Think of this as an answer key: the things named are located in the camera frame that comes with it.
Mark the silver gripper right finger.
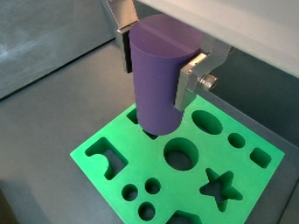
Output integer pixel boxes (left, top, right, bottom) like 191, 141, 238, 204
174, 34, 231, 111

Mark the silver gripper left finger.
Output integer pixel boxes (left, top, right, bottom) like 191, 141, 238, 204
102, 0, 139, 74

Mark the purple cylinder peg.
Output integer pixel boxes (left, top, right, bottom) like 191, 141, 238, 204
130, 14, 202, 136

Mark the green shape sorter board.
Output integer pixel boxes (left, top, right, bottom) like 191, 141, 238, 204
70, 98, 285, 224

